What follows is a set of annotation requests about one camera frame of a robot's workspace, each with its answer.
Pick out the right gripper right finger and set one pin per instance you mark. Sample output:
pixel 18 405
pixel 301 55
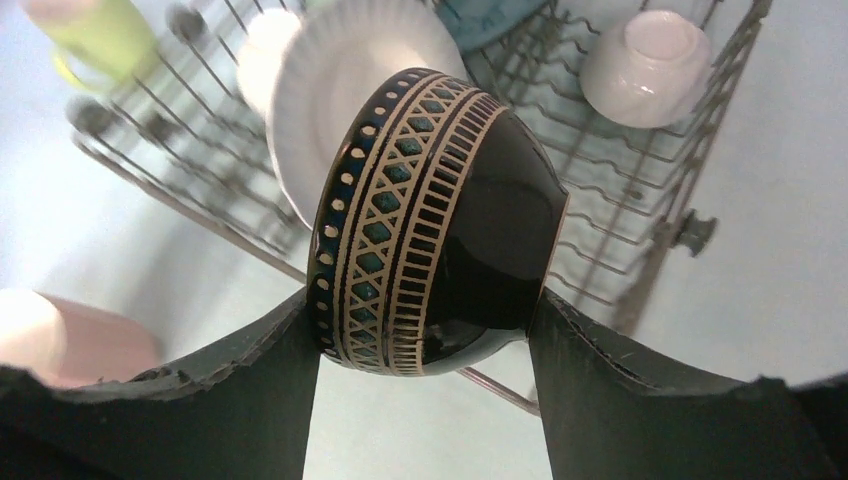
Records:
pixel 613 408

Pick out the pink mug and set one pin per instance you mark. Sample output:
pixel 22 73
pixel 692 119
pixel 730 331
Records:
pixel 66 344

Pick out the white ceramic bowl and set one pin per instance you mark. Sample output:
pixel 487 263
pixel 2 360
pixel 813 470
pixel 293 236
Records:
pixel 260 57

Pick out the teal square plate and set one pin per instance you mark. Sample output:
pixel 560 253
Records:
pixel 474 24

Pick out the pink white bowl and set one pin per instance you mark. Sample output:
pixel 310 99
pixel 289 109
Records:
pixel 648 71

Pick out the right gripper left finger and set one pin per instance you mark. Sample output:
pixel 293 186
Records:
pixel 238 408

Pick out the white scalloped plate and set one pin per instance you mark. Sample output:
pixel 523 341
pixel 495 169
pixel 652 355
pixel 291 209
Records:
pixel 342 53

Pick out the yellow green mug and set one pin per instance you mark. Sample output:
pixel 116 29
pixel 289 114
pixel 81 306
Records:
pixel 112 37

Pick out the brown rimmed tan bowl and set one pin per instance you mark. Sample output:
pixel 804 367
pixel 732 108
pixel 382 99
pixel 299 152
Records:
pixel 435 232

